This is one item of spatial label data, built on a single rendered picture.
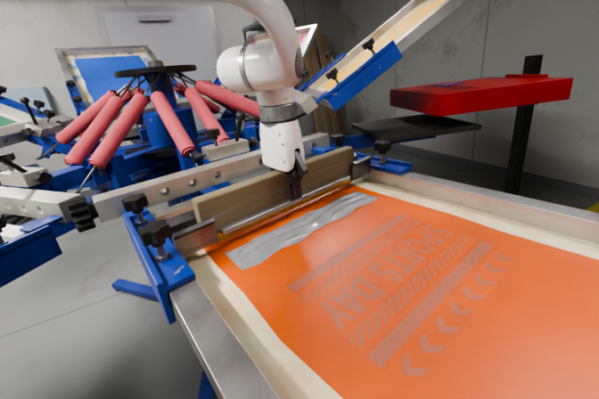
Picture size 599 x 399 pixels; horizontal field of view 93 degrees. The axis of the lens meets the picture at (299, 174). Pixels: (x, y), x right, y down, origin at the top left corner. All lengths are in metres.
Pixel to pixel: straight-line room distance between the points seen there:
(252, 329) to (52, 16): 4.29
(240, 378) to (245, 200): 0.32
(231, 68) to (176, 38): 3.88
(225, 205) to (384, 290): 0.31
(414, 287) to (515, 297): 0.12
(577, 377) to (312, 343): 0.26
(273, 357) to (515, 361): 0.25
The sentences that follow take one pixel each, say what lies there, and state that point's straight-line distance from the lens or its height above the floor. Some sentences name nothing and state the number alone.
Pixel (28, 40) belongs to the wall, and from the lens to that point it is 4.51.
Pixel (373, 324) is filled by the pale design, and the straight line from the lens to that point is 0.40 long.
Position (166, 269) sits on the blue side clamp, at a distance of 0.48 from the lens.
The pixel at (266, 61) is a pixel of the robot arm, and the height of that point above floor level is 1.27.
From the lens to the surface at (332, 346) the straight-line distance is 0.38.
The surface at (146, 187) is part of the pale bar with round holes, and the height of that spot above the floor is 1.04.
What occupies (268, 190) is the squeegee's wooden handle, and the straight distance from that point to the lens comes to 0.59.
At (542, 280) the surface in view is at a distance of 0.53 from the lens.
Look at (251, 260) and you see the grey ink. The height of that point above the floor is 0.96.
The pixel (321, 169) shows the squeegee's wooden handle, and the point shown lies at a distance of 0.67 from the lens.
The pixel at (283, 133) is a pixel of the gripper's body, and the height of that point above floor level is 1.15.
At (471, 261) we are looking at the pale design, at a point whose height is 0.96.
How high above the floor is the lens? 1.26
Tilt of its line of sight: 20 degrees down
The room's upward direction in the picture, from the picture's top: 6 degrees counter-clockwise
